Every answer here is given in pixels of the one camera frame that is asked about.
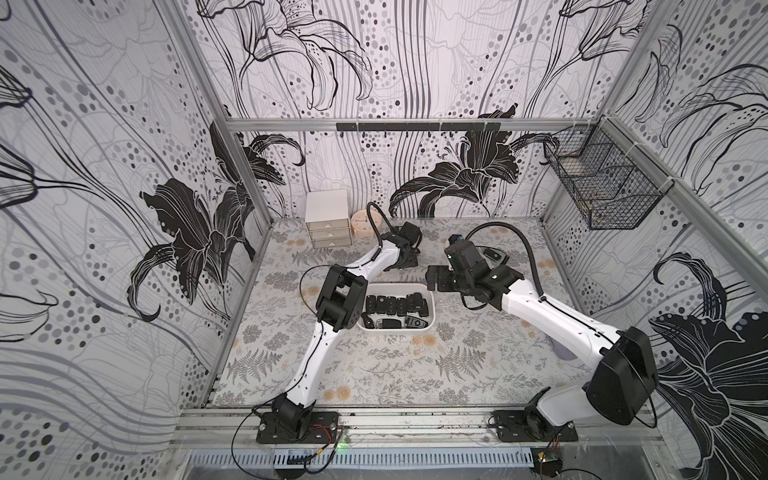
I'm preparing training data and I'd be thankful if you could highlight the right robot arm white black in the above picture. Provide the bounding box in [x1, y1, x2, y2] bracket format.
[444, 235, 659, 430]

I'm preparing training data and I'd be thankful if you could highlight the black wire wall basket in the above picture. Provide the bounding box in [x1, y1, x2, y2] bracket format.
[543, 125, 674, 230]

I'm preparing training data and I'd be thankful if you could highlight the black car key front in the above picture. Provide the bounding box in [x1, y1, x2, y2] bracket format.
[386, 296, 397, 316]

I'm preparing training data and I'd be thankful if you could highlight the black silver mercedes key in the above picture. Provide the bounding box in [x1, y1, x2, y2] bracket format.
[361, 313, 376, 329]

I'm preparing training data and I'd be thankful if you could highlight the pink round alarm clock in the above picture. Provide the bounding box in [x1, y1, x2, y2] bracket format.
[350, 209, 375, 238]

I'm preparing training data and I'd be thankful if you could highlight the purple tray lid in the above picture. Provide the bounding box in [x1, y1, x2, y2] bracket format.
[550, 338, 577, 361]

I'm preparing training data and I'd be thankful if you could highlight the silver black bmw key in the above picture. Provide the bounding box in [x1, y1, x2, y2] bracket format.
[403, 316, 429, 329]

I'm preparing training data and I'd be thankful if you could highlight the white cable duct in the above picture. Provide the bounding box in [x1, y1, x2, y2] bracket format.
[189, 446, 534, 470]

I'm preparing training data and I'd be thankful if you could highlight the black key fob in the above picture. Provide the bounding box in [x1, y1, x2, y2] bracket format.
[381, 318, 403, 330]

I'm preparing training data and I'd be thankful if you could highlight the black wall rail bar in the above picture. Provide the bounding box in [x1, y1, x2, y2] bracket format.
[335, 121, 501, 132]

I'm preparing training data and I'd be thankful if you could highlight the black car key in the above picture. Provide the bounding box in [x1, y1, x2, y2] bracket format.
[483, 248, 502, 261]
[418, 299, 430, 318]
[386, 296, 397, 316]
[376, 296, 388, 315]
[397, 298, 408, 317]

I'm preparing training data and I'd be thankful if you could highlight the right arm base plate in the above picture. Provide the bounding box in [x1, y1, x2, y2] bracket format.
[487, 410, 579, 444]

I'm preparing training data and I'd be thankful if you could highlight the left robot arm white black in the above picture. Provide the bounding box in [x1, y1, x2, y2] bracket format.
[271, 222, 422, 423]

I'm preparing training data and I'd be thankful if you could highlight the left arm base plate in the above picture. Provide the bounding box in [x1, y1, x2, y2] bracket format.
[256, 411, 339, 445]

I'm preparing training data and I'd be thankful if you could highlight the white mini drawer cabinet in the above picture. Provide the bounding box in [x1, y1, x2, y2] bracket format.
[305, 190, 352, 248]

